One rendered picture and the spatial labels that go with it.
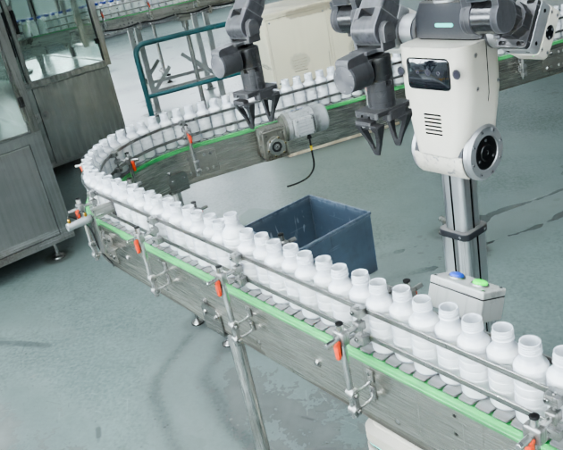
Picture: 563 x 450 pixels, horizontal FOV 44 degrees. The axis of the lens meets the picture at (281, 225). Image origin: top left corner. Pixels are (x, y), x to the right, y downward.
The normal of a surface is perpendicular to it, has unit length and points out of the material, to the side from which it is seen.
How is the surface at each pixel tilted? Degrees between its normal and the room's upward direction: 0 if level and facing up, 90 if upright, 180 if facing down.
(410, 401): 90
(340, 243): 90
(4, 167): 90
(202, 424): 0
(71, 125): 90
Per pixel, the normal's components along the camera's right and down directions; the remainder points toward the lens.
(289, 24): 0.35, 0.33
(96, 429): -0.18, -0.90
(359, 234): 0.62, 0.22
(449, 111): -0.76, 0.39
